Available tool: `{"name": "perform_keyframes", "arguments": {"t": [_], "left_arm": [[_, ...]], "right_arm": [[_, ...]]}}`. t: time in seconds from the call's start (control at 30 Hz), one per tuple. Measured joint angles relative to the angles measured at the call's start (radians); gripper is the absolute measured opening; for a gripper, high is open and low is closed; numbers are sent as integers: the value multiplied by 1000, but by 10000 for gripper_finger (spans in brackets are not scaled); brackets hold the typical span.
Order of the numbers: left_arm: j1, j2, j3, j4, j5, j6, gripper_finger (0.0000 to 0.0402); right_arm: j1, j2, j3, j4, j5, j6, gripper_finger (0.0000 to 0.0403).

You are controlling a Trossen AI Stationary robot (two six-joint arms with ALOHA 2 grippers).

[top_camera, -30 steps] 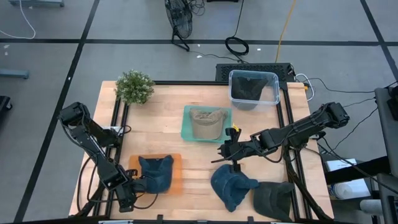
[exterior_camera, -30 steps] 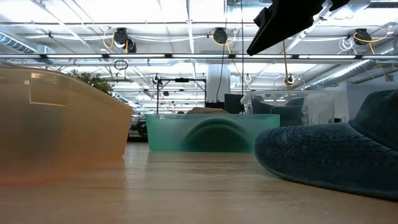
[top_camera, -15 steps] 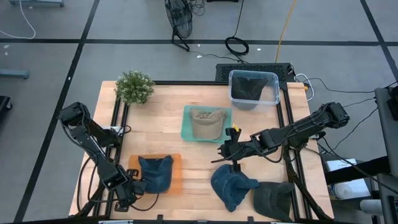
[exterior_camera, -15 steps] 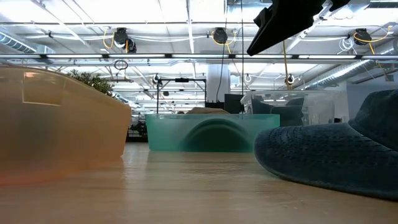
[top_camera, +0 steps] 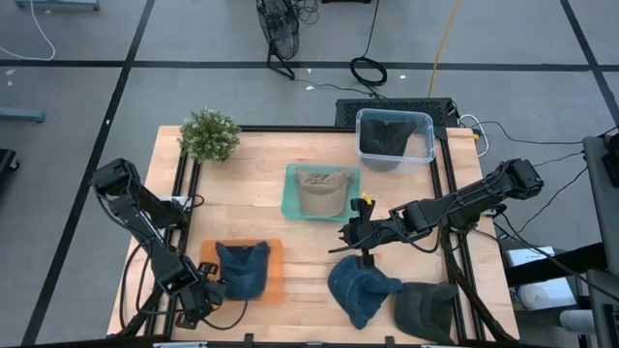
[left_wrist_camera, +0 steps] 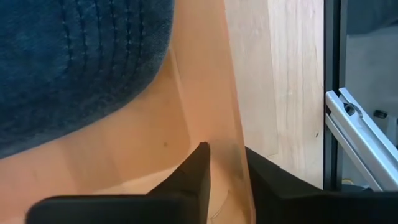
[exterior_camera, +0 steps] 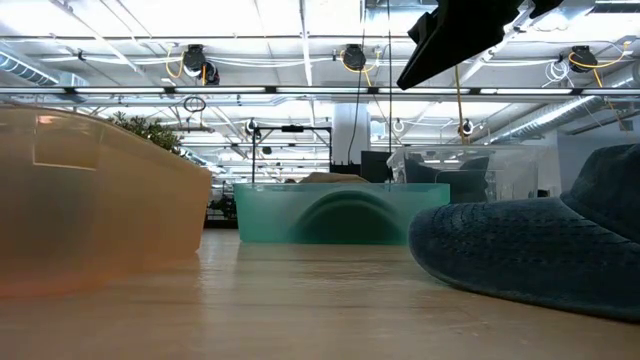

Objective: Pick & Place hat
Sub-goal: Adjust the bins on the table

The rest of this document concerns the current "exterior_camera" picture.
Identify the black cap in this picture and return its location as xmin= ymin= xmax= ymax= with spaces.
xmin=403 ymin=158 xmax=442 ymax=186
xmin=434 ymin=156 xmax=492 ymax=204

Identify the tan cap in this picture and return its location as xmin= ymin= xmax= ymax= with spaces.
xmin=299 ymin=171 xmax=369 ymax=185

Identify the dark blue denim cap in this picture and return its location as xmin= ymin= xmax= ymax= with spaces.
xmin=408 ymin=143 xmax=640 ymax=323

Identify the clear plastic bin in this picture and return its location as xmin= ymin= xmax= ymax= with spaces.
xmin=386 ymin=143 xmax=552 ymax=204

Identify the black computer case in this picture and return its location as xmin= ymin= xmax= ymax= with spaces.
xmin=341 ymin=149 xmax=394 ymax=184

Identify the green translucent plastic bin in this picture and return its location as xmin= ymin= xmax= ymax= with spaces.
xmin=232 ymin=181 xmax=452 ymax=247

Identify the small green potted plant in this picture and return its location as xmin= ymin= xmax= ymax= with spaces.
xmin=105 ymin=111 xmax=184 ymax=156

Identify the orange translucent plastic bin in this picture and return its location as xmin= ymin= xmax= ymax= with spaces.
xmin=0 ymin=101 xmax=214 ymax=299

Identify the yellow cable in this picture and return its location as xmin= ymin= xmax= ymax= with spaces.
xmin=451 ymin=64 xmax=469 ymax=147

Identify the black ceiling cable reel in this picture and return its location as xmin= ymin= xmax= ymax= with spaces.
xmin=180 ymin=43 xmax=222 ymax=87
xmin=341 ymin=43 xmax=368 ymax=72
xmin=569 ymin=44 xmax=600 ymax=75

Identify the black coiled cable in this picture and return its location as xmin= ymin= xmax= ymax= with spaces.
xmin=385 ymin=0 xmax=395 ymax=194

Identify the black background rig frame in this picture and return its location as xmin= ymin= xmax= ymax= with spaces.
xmin=251 ymin=124 xmax=334 ymax=184

